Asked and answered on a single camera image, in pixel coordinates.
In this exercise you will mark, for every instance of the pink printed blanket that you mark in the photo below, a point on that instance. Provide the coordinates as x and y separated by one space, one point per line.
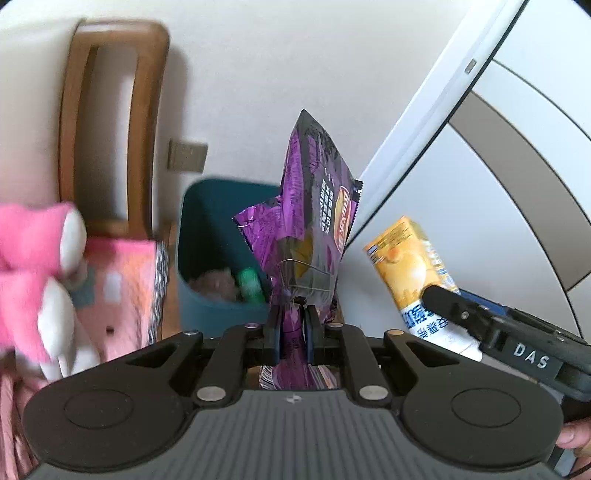
124 286

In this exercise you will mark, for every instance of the teal trash bin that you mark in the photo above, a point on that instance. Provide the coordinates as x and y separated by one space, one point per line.
203 217

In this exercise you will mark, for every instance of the white table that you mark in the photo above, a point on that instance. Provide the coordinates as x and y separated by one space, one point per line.
415 129

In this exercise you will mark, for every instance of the person's right hand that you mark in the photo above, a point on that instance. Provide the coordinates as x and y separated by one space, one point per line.
575 434

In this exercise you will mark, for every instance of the green wrapper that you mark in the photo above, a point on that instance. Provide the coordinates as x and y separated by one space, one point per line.
251 284

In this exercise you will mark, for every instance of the wooden chair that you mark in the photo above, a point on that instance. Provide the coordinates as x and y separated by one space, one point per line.
69 138

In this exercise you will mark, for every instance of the purple chip bag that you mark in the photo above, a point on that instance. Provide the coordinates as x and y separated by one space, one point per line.
314 194

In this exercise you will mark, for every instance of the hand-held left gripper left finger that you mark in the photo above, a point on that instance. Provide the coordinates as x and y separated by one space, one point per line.
276 337

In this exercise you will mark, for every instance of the crumpled brownish wrapper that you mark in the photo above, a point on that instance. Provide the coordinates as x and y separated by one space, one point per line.
214 284

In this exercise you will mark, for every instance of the beige wall socket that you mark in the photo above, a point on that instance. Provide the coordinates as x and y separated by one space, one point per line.
187 156

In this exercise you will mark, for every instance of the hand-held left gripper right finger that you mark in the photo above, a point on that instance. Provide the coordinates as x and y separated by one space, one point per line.
308 337

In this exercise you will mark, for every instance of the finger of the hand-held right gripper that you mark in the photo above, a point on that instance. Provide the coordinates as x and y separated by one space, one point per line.
455 309
485 303

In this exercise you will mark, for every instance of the pink plush toy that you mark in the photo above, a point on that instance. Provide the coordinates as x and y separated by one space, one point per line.
27 244

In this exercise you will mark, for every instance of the pink striped cloth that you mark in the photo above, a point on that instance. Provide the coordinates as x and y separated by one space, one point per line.
11 415

